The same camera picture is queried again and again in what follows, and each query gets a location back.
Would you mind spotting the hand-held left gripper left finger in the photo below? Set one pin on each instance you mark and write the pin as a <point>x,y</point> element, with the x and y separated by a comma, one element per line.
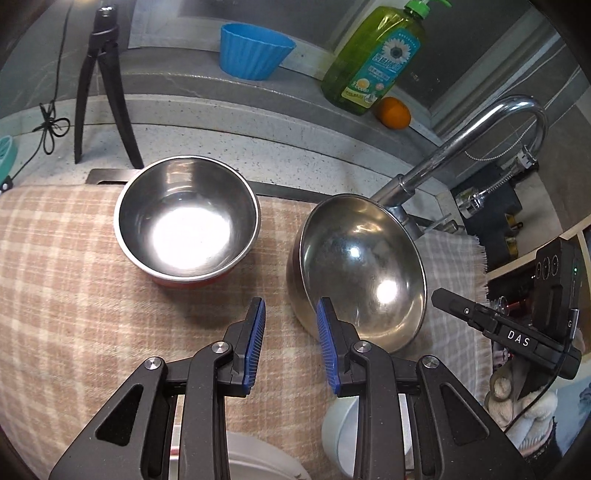
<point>254,346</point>

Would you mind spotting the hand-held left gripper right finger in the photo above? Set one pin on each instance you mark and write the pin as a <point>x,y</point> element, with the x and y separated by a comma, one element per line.
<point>328,346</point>

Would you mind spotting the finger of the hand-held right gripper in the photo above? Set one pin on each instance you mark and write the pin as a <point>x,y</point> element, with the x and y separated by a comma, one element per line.
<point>461,309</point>

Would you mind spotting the white bowl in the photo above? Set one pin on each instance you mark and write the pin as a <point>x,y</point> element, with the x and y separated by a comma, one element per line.
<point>341,434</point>

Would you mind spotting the large steel bowl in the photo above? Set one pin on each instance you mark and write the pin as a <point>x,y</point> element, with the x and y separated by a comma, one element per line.
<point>369,267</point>

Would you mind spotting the white plate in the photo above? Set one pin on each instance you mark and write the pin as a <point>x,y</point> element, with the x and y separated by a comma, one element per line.
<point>258,457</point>

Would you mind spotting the red steel bowl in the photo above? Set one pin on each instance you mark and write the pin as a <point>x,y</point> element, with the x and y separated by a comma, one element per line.
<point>184,221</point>

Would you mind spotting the person's right forearm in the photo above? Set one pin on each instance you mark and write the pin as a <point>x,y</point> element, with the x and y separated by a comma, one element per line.
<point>540,429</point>

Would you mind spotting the wooden shelf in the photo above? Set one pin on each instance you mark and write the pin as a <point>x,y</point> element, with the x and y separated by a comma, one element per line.
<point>508,270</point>

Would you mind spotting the dark knife block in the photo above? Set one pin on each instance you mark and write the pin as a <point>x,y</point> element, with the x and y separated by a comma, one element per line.
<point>517,207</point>

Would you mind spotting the chrome faucet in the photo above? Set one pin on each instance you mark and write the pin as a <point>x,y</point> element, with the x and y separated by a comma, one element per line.
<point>443,159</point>

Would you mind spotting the plaid cloth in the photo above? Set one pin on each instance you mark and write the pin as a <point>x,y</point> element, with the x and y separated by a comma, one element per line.
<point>69,277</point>

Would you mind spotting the orange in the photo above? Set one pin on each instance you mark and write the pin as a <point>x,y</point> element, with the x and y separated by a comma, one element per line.
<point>395,113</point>

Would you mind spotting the green dish soap bottle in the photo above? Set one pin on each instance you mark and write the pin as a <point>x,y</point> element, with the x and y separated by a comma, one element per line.
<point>364,69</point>

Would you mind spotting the black tripod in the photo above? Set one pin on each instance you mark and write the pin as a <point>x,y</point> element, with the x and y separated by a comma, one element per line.
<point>113,92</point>

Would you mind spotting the blue fluted cup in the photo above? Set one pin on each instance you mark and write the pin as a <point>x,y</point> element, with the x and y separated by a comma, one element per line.
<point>254,55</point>

